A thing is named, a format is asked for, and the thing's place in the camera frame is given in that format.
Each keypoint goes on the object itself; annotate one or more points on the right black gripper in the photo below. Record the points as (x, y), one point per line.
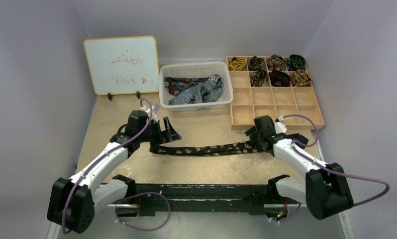
(255, 140)

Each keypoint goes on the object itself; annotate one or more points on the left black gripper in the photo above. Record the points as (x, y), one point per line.
(161, 137)

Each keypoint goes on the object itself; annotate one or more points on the black floral tie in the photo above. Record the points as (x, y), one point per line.
(216, 150)

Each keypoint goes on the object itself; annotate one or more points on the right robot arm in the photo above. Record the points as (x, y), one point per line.
(325, 190)

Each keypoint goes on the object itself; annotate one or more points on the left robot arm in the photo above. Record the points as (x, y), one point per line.
(74, 201)

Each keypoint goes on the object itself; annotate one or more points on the dark colourful patterned tie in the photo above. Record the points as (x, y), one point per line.
(175, 86)

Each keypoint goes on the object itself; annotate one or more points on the wooden compartment tray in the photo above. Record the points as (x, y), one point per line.
(300, 104)

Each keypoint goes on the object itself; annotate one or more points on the grey blue patterned tie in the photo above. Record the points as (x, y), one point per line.
(206, 92)

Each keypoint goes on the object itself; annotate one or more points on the dark maroon rolled tie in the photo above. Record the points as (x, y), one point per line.
(279, 79)

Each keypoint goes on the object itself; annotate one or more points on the white plastic basket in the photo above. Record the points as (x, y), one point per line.
(196, 70)

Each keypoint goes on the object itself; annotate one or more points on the orange brown rolled tie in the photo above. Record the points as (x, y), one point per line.
(301, 78)

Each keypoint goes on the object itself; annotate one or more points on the dark olive rolled tie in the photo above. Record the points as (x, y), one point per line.
(256, 63)

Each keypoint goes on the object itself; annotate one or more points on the brown patterned rolled tie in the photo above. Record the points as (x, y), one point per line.
(276, 62)

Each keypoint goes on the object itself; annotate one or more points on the yellow rolled tie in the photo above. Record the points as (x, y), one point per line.
(236, 64)

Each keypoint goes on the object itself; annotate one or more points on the dark green rolled tie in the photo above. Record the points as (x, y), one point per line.
(296, 62)

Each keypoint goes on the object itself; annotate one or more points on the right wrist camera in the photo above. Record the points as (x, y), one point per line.
(280, 126)

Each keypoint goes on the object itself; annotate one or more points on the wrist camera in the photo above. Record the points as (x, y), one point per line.
(153, 110)
(280, 126)

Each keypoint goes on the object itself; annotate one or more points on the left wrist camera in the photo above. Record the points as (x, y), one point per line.
(153, 110)

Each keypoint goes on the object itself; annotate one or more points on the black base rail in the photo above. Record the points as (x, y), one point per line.
(254, 199)

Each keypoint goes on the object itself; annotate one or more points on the white whiteboard orange frame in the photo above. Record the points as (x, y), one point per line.
(123, 65)

